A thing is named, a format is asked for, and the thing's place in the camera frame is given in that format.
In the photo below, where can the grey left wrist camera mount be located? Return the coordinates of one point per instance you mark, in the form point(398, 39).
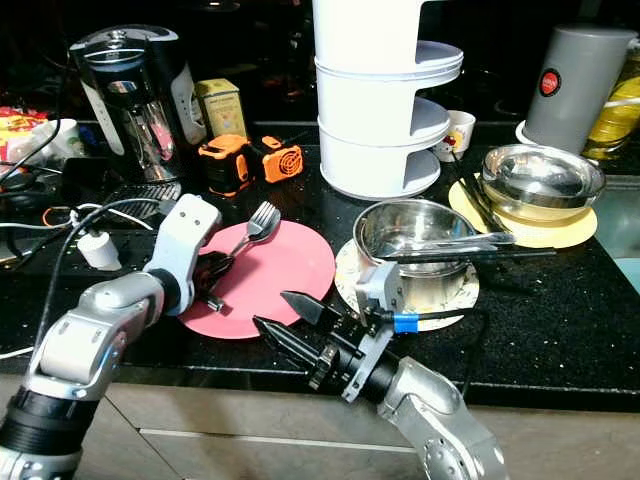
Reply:
point(185, 238)

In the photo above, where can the white charger plug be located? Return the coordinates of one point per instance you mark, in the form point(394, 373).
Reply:
point(100, 252)

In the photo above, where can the silver metal tongs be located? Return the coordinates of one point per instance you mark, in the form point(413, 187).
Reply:
point(460, 241)

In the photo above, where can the black power strip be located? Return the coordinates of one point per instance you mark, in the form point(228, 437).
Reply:
point(40, 258)

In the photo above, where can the white tiered storage rack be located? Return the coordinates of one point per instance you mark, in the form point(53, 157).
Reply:
point(375, 115)

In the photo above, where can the floral lemon print plate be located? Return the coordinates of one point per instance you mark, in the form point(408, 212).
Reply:
point(460, 290)

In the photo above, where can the stainless steel pot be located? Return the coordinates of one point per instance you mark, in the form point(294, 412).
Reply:
point(420, 270)

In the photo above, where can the long black chopstick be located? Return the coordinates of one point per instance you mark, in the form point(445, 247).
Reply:
point(520, 254)

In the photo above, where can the orange device with round grille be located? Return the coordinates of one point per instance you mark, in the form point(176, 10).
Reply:
point(283, 160)

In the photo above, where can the short black chopstick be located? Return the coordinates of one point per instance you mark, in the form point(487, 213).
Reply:
point(482, 195)
point(474, 195)

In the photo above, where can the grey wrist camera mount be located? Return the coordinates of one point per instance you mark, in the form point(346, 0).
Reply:
point(380, 292)
point(185, 238)

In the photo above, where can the pink round plate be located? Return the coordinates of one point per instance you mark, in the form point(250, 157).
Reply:
point(270, 285)

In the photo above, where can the yellow round plate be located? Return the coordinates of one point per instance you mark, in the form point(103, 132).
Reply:
point(550, 235)

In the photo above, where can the grey canister with red logo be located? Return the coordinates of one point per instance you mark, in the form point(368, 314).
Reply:
point(580, 95)

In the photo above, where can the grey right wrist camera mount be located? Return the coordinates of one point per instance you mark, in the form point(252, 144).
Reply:
point(380, 292)

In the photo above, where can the black coffee machine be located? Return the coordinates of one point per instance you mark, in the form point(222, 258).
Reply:
point(135, 100)

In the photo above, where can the yellow tea box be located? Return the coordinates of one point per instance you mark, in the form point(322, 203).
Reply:
point(222, 110)

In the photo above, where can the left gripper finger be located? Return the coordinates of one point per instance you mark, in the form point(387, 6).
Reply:
point(222, 275)

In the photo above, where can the stainless steel bowl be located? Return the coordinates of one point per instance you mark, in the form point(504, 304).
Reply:
point(545, 180)

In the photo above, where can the orange black tape measure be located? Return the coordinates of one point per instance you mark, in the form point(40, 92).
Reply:
point(224, 165)

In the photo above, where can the white cartoon print mug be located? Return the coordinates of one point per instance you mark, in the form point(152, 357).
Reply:
point(460, 135)

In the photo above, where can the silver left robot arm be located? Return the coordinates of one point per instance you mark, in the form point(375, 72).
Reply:
point(90, 345)

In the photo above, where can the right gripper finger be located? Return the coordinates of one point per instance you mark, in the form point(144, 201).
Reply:
point(292, 343)
point(306, 311)

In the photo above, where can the silver metal fork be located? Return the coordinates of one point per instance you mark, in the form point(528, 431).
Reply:
point(262, 220)

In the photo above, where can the red snack packet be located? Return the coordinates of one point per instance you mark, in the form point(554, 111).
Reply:
point(20, 132)

